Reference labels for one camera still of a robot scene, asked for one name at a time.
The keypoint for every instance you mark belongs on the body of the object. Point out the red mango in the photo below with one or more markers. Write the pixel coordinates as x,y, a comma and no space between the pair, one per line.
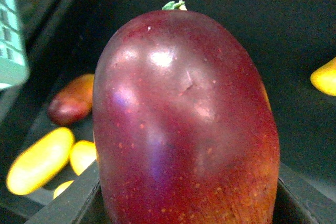
182,124
73,102

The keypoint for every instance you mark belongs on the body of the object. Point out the red mango on tray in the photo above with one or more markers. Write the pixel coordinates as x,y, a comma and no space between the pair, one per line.
73,102

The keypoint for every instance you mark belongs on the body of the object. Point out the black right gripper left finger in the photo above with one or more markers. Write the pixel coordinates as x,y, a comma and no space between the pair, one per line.
79,203

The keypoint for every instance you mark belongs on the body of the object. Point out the light blue plastic basket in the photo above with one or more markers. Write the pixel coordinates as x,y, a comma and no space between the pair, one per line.
14,65

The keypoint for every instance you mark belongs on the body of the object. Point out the yellow mango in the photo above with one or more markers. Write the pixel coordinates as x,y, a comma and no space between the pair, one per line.
41,162
61,188
82,155
323,79

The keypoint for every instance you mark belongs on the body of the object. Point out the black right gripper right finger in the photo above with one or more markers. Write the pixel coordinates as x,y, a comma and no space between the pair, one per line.
299,202

